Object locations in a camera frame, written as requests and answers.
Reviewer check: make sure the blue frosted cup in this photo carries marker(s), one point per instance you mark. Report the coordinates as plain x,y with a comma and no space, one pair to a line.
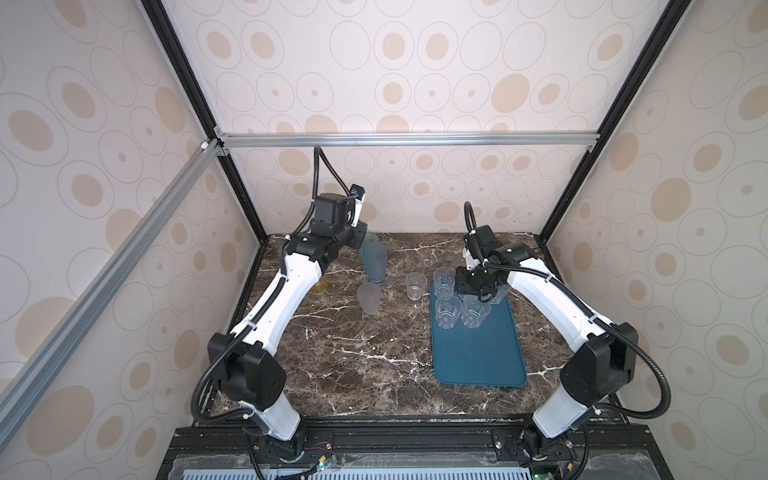
375,258

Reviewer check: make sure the clear faceted cup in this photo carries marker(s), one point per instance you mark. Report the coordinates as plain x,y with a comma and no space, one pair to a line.
447,311
444,280

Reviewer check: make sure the clear textured cup front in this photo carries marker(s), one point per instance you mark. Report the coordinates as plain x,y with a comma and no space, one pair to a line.
416,285

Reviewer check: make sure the small clear cup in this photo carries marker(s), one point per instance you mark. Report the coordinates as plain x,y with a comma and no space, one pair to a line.
501,294

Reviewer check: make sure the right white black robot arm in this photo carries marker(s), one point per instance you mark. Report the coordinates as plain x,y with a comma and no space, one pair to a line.
604,352

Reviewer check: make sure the clear textured cup middle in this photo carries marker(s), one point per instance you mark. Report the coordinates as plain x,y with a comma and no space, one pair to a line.
474,312

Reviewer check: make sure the teal plastic tray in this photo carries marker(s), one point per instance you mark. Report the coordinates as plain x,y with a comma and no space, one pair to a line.
489,355

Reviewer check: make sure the frosted grey cup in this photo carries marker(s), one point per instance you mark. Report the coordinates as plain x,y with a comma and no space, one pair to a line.
369,297

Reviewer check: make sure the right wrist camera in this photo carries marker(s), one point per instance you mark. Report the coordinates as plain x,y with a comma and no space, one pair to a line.
478,244

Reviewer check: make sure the clear textured cup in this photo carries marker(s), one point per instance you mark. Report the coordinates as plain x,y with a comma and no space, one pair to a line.
474,312
416,285

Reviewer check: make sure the clear faceted cup front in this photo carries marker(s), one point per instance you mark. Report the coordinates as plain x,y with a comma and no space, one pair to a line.
444,280

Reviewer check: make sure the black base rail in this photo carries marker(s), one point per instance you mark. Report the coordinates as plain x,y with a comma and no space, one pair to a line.
415,449

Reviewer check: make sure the right black frame post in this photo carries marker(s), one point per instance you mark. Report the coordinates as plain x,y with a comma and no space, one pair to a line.
650,53

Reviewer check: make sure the left diagonal aluminium bar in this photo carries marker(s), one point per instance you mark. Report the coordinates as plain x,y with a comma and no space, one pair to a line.
39,372

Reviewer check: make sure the horizontal aluminium frame bar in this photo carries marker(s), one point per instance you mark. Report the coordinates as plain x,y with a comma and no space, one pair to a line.
425,139

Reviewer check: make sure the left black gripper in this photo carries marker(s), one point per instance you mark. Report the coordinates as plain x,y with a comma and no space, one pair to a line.
362,233

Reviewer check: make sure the black frame post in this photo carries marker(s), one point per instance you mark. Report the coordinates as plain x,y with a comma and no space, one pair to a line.
650,53
161,24

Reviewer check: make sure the left black frame post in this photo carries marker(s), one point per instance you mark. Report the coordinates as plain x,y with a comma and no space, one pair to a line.
161,24

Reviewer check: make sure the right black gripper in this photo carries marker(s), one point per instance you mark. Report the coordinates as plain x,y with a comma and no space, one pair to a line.
486,288

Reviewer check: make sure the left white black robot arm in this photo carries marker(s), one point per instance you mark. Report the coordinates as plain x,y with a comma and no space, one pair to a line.
244,378

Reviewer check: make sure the yellow plastic cup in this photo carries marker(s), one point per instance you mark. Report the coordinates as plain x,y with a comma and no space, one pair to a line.
320,287

